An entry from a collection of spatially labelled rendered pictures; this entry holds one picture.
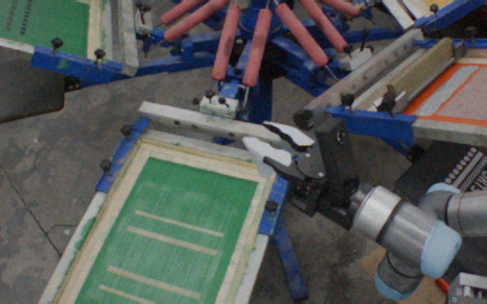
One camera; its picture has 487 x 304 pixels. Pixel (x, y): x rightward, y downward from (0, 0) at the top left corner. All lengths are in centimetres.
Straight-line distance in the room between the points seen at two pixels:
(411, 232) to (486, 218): 15
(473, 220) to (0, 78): 201
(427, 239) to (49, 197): 254
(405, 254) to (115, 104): 284
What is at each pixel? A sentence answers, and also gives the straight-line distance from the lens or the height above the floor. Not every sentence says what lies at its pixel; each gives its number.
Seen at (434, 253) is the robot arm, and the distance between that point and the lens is 67.
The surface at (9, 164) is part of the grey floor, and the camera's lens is 326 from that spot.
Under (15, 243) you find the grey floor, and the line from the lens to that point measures 287.
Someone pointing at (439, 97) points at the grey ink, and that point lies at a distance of 154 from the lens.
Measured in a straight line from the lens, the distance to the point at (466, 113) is 143.
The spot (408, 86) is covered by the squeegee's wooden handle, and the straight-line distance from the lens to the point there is 153.
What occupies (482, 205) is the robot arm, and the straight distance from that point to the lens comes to 77.
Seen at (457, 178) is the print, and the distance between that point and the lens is 176.
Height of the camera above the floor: 224
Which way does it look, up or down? 50 degrees down
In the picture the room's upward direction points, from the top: straight up
